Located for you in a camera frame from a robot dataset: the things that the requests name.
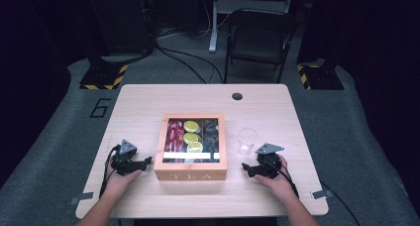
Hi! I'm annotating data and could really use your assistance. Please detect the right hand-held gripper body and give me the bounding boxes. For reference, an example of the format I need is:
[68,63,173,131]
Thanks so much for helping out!
[255,143,285,179]

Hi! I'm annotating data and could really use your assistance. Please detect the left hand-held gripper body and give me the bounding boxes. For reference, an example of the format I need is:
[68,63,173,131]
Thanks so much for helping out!
[110,139,138,176]

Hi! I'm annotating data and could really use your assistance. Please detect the clear plastic cup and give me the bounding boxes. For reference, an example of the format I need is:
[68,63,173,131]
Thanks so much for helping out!
[238,127,259,156]

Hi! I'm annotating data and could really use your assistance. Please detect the wooden compartment box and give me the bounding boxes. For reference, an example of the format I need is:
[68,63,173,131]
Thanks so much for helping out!
[154,112,229,181]

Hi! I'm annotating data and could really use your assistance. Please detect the pile of dark tea bags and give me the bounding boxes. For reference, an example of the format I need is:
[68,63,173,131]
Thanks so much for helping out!
[201,119,220,154]

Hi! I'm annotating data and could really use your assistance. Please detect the wooden box lid with window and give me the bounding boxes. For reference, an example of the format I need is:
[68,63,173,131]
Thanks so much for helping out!
[161,112,228,165]

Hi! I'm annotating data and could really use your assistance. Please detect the person's right hand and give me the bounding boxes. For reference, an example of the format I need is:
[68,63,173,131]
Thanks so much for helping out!
[255,154,298,204]

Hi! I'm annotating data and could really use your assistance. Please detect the person's left hand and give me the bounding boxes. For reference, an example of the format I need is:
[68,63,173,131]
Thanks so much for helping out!
[105,156,143,195]

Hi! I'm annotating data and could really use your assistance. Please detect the bundle of red stick sachets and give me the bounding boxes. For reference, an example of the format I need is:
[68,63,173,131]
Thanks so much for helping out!
[164,119,185,153]

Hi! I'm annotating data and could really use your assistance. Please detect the green capsule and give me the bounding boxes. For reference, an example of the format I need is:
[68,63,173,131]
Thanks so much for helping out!
[186,142,204,154]
[182,132,201,145]

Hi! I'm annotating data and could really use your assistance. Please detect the grey tape piece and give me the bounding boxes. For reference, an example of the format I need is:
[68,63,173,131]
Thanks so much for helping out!
[311,188,334,200]
[68,191,95,206]

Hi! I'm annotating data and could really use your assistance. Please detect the yellow snack packet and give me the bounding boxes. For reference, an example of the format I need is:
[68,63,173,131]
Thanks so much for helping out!
[183,120,200,134]

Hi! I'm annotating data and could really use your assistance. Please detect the hazard striped stand base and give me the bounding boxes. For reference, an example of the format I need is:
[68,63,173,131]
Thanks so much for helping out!
[295,62,345,91]
[78,62,129,91]

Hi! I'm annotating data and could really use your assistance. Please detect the black folding chair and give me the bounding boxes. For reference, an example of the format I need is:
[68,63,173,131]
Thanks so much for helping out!
[223,8,299,85]

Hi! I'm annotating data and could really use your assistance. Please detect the dark equipment cabinet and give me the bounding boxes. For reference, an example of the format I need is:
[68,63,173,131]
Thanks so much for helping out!
[84,0,157,57]

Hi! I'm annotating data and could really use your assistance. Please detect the left hand-held gripper cable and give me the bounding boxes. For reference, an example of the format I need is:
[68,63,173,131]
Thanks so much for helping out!
[98,144,121,199]

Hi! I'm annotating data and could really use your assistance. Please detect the hand-held gripper cable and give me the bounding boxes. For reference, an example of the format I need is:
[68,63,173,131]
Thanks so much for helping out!
[98,144,121,199]
[272,161,300,199]

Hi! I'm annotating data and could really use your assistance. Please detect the right hand-held gripper cable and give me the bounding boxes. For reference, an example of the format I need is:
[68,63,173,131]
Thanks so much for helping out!
[272,161,300,199]

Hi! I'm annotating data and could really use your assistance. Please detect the black cable at table edge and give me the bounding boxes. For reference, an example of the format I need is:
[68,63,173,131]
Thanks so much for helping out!
[319,180,363,226]

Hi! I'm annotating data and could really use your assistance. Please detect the black floor cables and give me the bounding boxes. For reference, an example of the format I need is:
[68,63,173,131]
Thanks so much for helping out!
[154,42,226,85]

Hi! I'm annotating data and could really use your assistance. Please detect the white floor cables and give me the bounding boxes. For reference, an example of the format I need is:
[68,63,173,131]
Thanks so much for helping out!
[157,0,232,41]

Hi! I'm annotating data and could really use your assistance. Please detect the white desk frame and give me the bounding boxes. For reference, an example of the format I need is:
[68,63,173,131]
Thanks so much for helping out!
[208,0,295,54]

